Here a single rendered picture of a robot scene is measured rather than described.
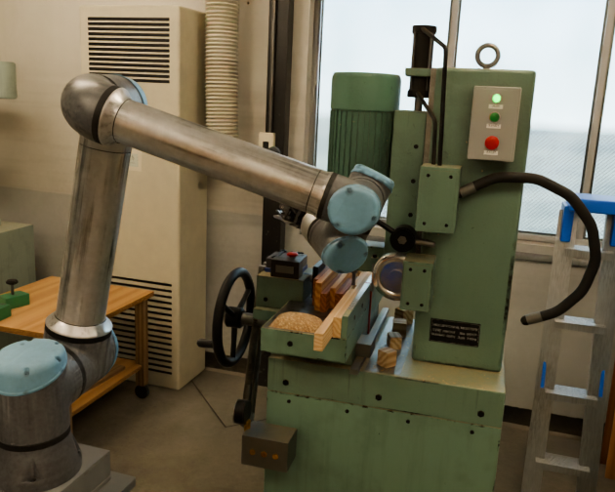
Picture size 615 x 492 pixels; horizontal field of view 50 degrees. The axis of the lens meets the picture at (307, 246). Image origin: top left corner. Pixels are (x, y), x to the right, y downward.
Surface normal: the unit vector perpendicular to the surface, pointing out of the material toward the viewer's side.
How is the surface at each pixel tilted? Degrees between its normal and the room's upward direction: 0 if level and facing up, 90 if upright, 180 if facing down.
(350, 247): 109
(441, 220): 90
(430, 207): 90
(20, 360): 6
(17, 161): 90
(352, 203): 92
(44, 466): 71
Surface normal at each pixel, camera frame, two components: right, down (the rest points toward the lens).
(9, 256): 0.96, 0.11
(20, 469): 0.04, -0.11
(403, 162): -0.26, 0.20
